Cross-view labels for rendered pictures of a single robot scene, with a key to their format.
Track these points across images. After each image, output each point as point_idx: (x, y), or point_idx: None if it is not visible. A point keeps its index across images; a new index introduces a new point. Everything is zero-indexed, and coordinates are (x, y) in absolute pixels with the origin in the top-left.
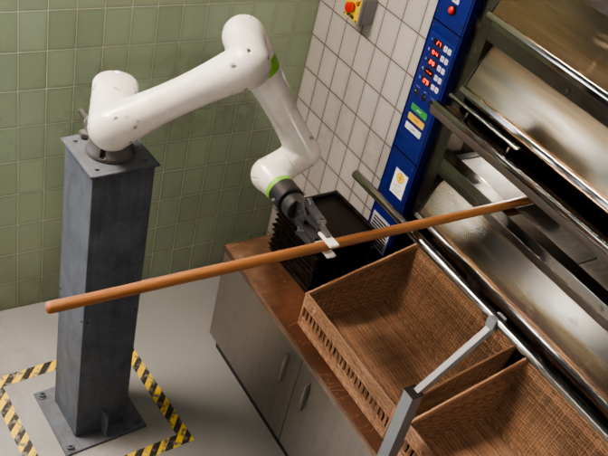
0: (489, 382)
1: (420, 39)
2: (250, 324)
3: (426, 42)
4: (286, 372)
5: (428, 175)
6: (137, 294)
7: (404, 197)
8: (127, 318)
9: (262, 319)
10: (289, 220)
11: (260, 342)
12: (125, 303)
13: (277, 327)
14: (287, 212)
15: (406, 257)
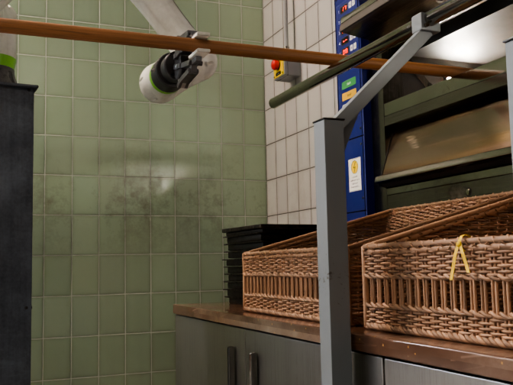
0: (492, 210)
1: (334, 34)
2: (201, 373)
3: (336, 21)
4: (236, 381)
5: (379, 139)
6: (27, 282)
7: (363, 181)
8: (15, 321)
9: (209, 344)
10: (233, 231)
11: (211, 383)
12: (11, 292)
13: (220, 328)
14: (164, 65)
15: (379, 230)
